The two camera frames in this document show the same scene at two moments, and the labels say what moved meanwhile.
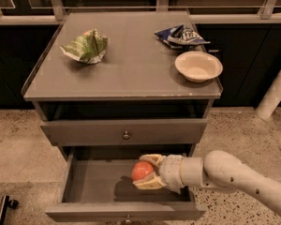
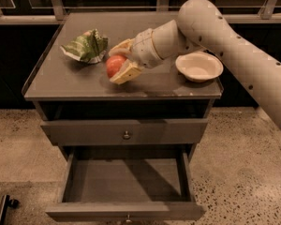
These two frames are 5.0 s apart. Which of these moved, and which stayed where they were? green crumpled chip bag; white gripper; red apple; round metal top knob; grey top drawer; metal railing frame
Moved: white gripper; red apple
Stayed: metal railing frame; grey top drawer; green crumpled chip bag; round metal top knob
